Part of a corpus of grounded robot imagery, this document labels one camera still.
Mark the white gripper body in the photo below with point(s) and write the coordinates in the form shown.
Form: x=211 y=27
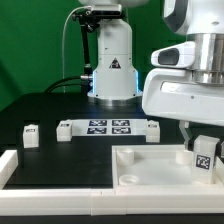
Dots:
x=170 y=93

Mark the white square tabletop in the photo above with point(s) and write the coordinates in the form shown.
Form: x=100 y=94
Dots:
x=152 y=165

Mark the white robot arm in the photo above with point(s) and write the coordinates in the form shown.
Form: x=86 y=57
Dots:
x=200 y=21

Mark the white fence obstacle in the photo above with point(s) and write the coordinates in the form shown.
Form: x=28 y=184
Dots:
x=115 y=201

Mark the fiducial tag sheet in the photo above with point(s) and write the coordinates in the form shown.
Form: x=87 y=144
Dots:
x=108 y=127

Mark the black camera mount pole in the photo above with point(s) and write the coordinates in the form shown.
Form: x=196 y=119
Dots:
x=86 y=43

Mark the grey camera bar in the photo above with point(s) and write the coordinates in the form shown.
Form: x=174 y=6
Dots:
x=113 y=9

